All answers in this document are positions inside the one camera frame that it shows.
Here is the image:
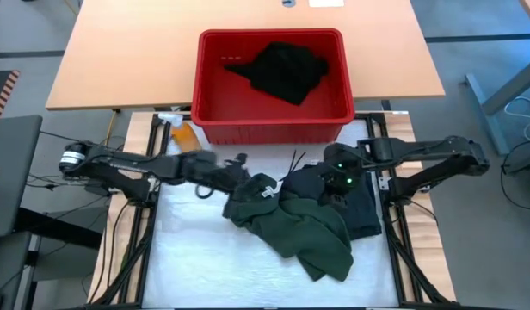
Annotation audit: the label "black floor cable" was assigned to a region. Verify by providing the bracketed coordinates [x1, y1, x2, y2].
[26, 172, 118, 195]

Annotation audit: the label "red plastic bin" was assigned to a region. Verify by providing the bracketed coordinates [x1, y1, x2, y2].
[190, 28, 356, 146]

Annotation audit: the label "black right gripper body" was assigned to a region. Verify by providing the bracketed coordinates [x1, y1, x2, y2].
[320, 141, 373, 204]

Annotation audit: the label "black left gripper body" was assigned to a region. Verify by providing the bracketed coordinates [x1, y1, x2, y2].
[181, 149, 251, 195]

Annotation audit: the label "orange black striped floor mat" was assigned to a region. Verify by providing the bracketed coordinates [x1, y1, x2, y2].
[0, 70, 21, 121]

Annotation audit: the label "dark green garment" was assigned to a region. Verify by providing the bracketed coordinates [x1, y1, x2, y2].
[222, 171, 355, 283]

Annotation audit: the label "white paper sheet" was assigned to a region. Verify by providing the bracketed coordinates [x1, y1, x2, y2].
[308, 0, 346, 9]

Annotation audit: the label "black garment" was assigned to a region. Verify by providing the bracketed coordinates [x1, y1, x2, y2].
[224, 41, 330, 107]

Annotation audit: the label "black aluminium table frame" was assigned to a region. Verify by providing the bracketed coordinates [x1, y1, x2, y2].
[88, 110, 458, 310]

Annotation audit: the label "black metal base bar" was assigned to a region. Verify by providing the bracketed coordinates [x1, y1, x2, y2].
[15, 208, 103, 251]

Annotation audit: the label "white table mat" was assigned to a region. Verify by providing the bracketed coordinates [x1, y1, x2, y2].
[142, 119, 399, 309]

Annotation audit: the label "blue denim jeans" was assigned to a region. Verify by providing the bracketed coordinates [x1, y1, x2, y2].
[333, 170, 384, 241]

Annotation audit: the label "orange spray bottle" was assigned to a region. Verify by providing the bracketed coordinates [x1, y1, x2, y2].
[158, 112, 205, 154]

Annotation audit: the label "grey desk leg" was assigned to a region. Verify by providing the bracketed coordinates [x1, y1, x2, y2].
[465, 55, 530, 156]

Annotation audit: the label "white floor cable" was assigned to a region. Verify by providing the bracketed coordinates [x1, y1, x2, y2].
[503, 96, 530, 146]

